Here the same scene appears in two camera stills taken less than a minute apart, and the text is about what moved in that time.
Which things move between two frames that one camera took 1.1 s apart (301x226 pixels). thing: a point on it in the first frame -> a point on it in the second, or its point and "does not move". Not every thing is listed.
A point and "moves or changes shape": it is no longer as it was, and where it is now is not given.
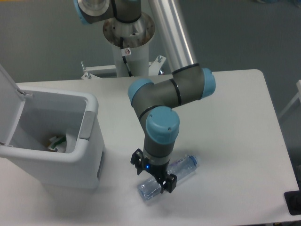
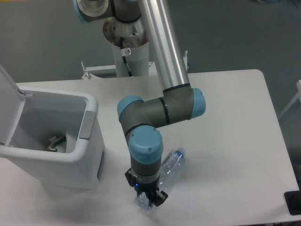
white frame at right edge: [298, 93] does not move
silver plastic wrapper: [71, 141] does not move
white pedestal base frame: [95, 71] does not move
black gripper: [157, 171] -> [157, 197]
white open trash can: [54, 135] does not move
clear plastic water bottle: [149, 188] moves or changes shape
